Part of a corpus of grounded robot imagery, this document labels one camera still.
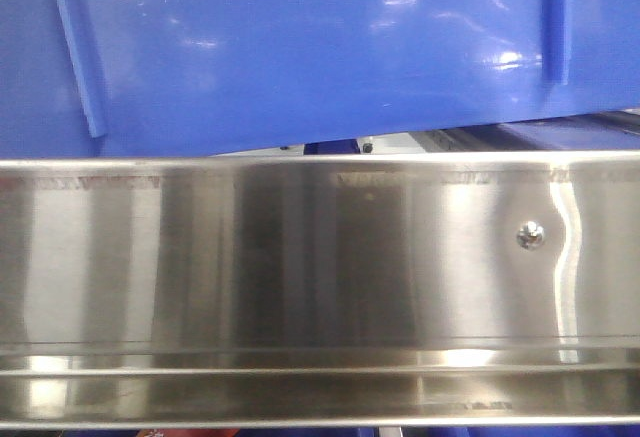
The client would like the blue plastic bin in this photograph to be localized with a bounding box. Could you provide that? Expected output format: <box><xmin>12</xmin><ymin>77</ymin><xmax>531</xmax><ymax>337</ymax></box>
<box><xmin>1</xmin><ymin>0</ymin><xmax>639</xmax><ymax>158</ymax></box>

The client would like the stainless steel rack beam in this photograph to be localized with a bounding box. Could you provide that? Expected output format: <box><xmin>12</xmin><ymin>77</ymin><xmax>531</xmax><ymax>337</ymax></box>
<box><xmin>1</xmin><ymin>151</ymin><xmax>639</xmax><ymax>428</ymax></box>

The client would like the steel screw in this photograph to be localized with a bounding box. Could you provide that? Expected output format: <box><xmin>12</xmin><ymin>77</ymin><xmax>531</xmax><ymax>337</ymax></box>
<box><xmin>516</xmin><ymin>220</ymin><xmax>545</xmax><ymax>251</ymax></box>

